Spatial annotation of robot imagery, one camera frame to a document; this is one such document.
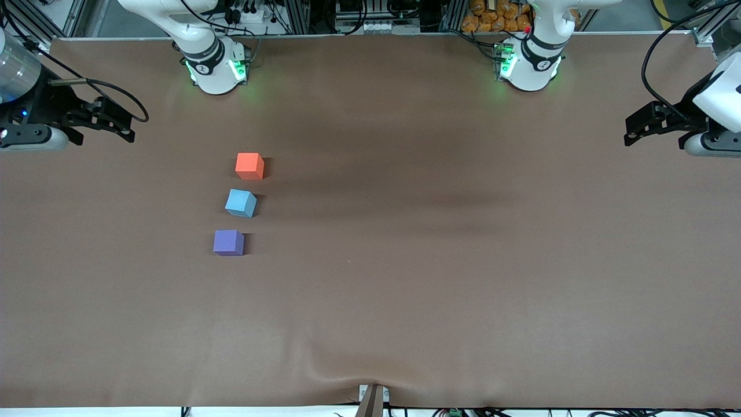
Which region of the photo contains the brown camera mount bracket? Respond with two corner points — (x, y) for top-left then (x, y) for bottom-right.
(356, 383), (390, 417)

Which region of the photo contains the orange snack packet pile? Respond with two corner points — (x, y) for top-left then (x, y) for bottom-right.
(461, 0), (534, 34)

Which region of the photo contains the brown table mat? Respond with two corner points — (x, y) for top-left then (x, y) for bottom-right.
(0, 32), (741, 409)

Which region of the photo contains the light blue foam block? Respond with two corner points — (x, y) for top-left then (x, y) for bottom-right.
(225, 188), (258, 219)

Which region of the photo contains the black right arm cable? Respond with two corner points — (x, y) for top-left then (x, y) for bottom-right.
(3, 12), (150, 124)

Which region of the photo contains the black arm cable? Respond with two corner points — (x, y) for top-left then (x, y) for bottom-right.
(3, 12), (150, 124)
(640, 0), (741, 114)

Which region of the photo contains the white power strip with plugs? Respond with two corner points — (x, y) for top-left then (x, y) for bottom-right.
(222, 3), (280, 27)

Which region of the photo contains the aluminium frame profile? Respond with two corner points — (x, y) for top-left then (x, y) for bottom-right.
(691, 0), (733, 48)
(9, 0), (54, 49)
(284, 0), (311, 35)
(442, 0), (467, 33)

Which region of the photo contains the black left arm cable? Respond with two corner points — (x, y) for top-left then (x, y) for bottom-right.
(640, 0), (741, 114)

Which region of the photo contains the purple foam block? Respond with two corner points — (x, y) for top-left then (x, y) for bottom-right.
(212, 229), (245, 257)

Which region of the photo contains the orange foam block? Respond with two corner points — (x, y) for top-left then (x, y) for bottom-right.
(235, 152), (265, 181)

